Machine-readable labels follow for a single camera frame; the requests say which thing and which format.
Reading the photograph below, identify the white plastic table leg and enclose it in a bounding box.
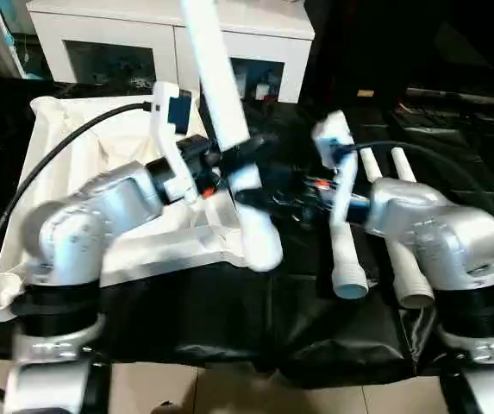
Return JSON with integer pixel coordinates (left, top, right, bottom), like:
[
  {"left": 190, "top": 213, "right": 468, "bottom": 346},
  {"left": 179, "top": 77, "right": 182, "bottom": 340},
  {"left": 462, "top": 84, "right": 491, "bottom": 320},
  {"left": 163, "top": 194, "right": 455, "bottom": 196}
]
[
  {"left": 390, "top": 146, "right": 418, "bottom": 184},
  {"left": 359, "top": 147, "right": 437, "bottom": 310},
  {"left": 179, "top": 0, "right": 285, "bottom": 273},
  {"left": 328, "top": 155, "right": 371, "bottom": 301}
]

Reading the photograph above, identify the white plastic table top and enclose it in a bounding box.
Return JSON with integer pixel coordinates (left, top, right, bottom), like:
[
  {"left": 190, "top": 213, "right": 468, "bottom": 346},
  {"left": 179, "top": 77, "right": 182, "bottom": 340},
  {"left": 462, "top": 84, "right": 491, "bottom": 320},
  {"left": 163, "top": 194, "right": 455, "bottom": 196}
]
[{"left": 0, "top": 93, "right": 260, "bottom": 323}]

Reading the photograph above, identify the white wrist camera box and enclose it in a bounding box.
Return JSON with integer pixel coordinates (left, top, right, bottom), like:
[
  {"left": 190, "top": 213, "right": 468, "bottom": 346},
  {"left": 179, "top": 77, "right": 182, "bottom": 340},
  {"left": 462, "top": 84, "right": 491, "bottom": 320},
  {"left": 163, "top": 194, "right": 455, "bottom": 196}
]
[
  {"left": 149, "top": 81, "right": 196, "bottom": 201},
  {"left": 310, "top": 110, "right": 356, "bottom": 172}
]

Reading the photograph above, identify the black plastic mat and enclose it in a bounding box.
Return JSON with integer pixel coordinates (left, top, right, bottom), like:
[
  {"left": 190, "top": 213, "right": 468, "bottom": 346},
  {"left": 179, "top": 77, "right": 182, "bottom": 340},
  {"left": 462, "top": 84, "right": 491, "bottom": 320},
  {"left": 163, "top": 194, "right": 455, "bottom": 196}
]
[{"left": 0, "top": 78, "right": 494, "bottom": 389}]

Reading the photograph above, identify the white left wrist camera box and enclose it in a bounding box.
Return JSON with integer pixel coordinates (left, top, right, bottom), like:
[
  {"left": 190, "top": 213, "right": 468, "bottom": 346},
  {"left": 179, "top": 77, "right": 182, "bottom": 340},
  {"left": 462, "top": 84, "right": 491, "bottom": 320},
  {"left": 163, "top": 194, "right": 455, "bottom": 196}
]
[{"left": 149, "top": 81, "right": 196, "bottom": 201}]

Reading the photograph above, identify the white cabinet with glass doors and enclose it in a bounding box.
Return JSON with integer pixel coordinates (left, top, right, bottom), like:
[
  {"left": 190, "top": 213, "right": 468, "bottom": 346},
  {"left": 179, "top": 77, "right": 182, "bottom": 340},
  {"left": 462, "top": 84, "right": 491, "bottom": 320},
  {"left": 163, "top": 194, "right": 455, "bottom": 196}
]
[{"left": 25, "top": 0, "right": 315, "bottom": 106}]

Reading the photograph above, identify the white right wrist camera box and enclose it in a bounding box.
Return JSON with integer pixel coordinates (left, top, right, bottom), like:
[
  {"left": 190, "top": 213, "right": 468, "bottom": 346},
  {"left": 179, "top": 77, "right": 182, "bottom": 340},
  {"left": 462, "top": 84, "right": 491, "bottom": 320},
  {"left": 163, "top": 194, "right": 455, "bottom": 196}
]
[{"left": 310, "top": 110, "right": 356, "bottom": 172}]

